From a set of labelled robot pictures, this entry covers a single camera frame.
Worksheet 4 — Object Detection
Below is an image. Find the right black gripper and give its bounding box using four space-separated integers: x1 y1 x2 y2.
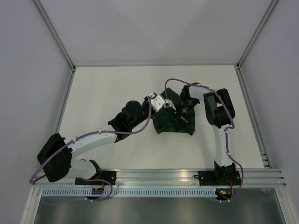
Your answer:
171 98 199 132

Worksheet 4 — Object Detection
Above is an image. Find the dark green cloth napkin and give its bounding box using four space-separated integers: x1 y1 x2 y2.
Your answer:
152 87 195 135

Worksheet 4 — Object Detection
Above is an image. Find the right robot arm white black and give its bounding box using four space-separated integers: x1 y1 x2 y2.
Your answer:
175 83 241 186

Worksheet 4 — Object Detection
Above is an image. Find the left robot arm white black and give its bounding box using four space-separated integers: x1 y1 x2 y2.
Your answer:
37 99 152 185

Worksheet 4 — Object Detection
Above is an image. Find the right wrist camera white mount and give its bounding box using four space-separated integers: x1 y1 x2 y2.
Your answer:
163 99 176 111

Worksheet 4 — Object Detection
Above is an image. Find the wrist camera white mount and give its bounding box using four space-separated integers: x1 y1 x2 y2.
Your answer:
145 92 166 112
163 99 176 111

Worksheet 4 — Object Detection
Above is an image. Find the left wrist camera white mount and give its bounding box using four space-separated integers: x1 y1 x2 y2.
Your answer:
145 92 166 112

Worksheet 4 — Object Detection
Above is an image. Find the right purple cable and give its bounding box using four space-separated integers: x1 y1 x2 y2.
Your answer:
164 78 243 203

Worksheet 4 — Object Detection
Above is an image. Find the purple cable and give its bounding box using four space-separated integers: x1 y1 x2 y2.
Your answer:
29 98 155 205
164 78 243 203

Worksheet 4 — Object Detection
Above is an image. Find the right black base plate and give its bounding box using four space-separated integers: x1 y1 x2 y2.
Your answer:
198 170 241 186

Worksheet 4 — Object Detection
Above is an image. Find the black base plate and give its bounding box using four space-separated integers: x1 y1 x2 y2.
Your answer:
75 170 117 186
198 170 241 186

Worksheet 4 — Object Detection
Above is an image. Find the aluminium front rail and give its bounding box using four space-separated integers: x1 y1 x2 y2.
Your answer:
32 168 287 188

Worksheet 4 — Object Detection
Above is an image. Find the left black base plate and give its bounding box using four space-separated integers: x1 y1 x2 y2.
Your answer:
75 170 117 186

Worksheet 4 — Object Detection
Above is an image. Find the right aluminium frame post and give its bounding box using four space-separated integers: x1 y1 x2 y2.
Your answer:
235 0 280 70

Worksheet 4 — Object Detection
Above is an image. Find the aluminium frame post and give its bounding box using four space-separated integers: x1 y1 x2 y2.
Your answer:
32 0 76 71
235 0 280 70

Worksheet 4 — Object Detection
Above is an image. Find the white slotted cable duct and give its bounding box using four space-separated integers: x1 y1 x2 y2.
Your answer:
42 187 216 198

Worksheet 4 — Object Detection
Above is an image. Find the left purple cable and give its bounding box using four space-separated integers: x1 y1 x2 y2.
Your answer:
29 98 155 205

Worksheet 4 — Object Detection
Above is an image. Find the left aluminium frame post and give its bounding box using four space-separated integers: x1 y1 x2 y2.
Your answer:
32 0 76 71

